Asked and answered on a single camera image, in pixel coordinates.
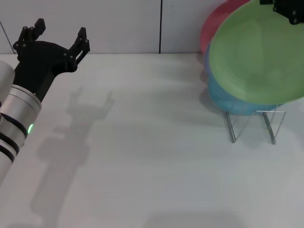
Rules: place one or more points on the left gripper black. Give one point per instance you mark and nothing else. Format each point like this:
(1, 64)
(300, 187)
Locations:
(38, 64)

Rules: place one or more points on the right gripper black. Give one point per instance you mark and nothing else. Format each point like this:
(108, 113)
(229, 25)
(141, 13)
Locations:
(267, 2)

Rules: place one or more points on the green round plate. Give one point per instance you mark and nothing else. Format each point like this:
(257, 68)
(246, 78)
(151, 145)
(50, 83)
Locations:
(256, 59)

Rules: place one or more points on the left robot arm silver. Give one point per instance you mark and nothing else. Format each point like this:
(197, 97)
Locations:
(19, 111)

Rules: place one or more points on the red round plate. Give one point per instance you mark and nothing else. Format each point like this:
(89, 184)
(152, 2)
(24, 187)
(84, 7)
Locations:
(211, 28)

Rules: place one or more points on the purple round plate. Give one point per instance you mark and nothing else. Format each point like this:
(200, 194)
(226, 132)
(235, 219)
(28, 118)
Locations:
(207, 61)

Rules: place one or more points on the teal round plate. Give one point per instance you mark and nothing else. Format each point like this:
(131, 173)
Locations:
(225, 102)

